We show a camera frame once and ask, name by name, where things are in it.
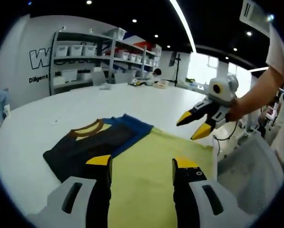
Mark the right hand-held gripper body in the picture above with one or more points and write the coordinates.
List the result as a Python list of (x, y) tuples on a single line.
[(223, 91)]

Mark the white ceiling light strip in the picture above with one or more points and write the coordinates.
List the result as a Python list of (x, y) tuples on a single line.
[(183, 23)]

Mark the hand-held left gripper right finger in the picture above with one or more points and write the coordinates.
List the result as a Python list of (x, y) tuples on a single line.
[(198, 204)]

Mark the round tray with items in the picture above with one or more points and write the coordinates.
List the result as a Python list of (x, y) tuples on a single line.
[(160, 85)]

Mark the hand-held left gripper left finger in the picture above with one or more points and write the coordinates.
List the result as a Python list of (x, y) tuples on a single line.
[(68, 204)]

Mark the yellow blue black garment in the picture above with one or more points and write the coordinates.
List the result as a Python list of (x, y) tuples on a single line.
[(144, 161)]

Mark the white crumpled cloth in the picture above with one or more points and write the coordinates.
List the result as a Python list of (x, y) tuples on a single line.
[(105, 86)]

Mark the white mesh office chair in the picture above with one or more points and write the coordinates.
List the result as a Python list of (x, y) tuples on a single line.
[(248, 171)]

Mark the rows of white storage boxes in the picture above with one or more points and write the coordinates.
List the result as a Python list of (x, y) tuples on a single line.
[(76, 50)]

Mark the grey metal shelving unit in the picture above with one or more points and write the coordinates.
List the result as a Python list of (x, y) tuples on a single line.
[(108, 61)]

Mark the white ceiling air vent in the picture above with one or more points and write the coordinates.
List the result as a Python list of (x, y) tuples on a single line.
[(256, 14)]

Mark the hand-held gripper lying on table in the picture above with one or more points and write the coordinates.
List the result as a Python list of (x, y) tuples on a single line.
[(136, 82)]

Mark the black tripod stand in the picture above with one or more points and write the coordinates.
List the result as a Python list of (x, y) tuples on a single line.
[(177, 69)]

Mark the person's right hand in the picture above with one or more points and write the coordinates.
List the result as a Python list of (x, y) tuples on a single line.
[(237, 111)]

